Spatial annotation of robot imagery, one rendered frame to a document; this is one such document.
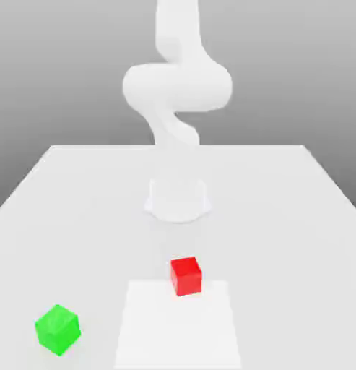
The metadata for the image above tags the small red cube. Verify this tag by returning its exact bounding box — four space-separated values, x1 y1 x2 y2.
170 256 203 298

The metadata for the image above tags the small green cube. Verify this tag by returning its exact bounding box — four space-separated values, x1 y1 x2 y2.
34 304 82 357

